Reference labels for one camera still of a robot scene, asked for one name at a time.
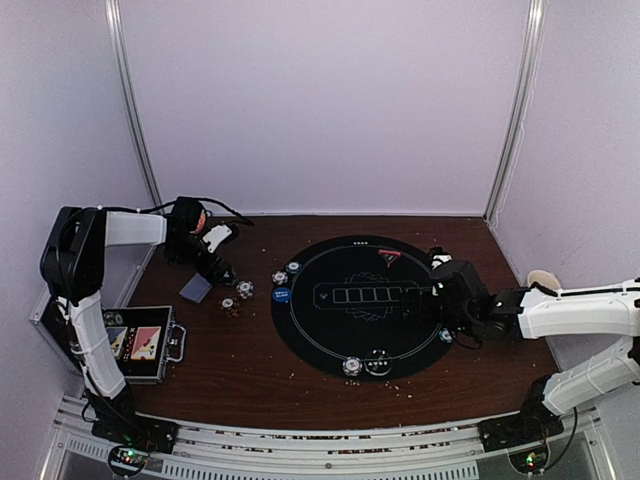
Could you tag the red white patterned bowl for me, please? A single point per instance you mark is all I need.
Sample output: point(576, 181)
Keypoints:
point(201, 223)

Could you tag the chips in case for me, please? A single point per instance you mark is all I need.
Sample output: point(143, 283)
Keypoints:
point(112, 318)

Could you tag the left aluminium frame post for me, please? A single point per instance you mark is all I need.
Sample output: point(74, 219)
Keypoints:
point(133, 118)

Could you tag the round black poker mat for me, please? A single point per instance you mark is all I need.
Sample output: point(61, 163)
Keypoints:
point(346, 302)

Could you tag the blue white chips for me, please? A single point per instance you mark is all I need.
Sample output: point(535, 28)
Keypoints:
point(352, 366)
point(280, 278)

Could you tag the green white chip stack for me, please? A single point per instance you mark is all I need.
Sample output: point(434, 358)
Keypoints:
point(229, 278)

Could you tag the blue white chip stack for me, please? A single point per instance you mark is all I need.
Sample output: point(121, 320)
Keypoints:
point(245, 289)

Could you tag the aluminium front rail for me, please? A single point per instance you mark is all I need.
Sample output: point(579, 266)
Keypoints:
point(452, 450)

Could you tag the green white chips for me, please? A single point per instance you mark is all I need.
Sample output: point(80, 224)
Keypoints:
point(446, 336)
point(293, 267)

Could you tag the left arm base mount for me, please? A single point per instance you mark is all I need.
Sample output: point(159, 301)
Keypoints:
point(145, 433)

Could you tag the red card box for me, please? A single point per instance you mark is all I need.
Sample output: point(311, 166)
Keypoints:
point(145, 346)

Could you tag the red black chip stack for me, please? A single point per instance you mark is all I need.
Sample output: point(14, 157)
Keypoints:
point(231, 306)

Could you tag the yellow blue card box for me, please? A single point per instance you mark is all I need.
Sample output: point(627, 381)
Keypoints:
point(117, 336)

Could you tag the blue card deck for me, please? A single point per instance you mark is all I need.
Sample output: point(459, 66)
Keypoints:
point(196, 289)

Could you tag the white green paper cup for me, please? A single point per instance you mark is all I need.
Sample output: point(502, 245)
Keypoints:
point(543, 278)

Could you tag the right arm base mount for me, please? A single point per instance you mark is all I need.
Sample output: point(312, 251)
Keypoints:
point(516, 430)

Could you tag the aluminium frame post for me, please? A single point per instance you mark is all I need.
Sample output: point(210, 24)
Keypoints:
point(133, 118)
point(522, 94)

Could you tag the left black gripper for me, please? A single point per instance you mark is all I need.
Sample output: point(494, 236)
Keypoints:
point(218, 271)

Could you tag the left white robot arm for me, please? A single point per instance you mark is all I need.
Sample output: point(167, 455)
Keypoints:
point(73, 261)

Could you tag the aluminium poker case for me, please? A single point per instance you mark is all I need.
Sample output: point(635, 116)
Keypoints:
point(171, 346)

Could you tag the red black all-in triangle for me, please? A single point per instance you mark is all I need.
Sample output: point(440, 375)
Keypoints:
point(389, 256)

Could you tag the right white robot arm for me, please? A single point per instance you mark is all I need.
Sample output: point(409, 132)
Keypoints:
point(537, 312)

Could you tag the right aluminium frame post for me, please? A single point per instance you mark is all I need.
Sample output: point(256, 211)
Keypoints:
point(522, 94)

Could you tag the blue small blind button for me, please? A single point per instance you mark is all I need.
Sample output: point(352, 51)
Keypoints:
point(281, 295)

